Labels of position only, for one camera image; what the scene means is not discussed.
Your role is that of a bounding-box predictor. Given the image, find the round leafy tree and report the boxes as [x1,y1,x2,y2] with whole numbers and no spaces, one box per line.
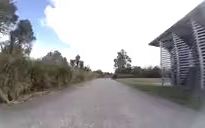
[113,49,133,75]

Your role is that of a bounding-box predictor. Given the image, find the grey gravel path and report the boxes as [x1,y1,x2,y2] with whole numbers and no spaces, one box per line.
[0,77,205,128]

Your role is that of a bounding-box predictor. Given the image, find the distant hedge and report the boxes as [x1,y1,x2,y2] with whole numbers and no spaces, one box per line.
[116,65,163,79]

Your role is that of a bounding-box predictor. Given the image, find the grass verge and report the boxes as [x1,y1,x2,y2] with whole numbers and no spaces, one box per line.
[115,77,205,111]

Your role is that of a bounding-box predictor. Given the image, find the tall dry grass bank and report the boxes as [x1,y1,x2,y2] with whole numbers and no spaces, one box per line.
[0,49,101,104]

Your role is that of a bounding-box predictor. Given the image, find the white slatted shelter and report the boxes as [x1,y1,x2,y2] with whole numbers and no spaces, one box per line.
[148,0,205,90]

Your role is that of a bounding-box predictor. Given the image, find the tall trees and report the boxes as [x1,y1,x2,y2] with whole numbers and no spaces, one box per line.
[0,0,37,56]

